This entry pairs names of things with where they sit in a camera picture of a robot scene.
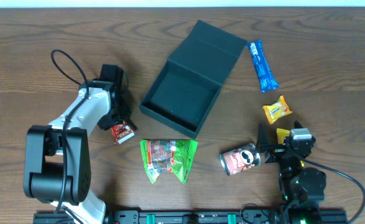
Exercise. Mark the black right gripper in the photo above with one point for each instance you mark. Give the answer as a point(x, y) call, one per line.
point(276, 151)

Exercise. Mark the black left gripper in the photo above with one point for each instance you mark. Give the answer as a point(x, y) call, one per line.
point(117, 116)

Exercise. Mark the red Hello Panda snack box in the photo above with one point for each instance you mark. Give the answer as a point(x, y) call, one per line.
point(122, 132)

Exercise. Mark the orange Lemond biscuit packet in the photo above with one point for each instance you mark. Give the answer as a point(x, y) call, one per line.
point(277, 110)

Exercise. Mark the small red Pringles can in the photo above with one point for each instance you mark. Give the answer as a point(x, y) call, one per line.
point(240, 159)

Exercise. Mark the blue cookie roll packet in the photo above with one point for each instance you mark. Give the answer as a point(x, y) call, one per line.
point(264, 74)

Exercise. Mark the dark green gift box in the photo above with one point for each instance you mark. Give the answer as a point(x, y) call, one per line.
point(188, 85)

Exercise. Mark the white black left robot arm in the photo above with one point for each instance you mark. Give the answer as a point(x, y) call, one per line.
point(57, 166)

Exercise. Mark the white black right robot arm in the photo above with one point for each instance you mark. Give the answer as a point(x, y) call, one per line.
point(301, 187)

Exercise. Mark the yellow snack packet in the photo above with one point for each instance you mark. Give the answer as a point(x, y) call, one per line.
point(282, 134)

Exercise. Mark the green candy bag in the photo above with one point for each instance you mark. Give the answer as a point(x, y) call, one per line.
point(168, 155)

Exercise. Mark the black aluminium mounting rail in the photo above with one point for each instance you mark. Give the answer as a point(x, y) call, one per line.
point(247, 216)

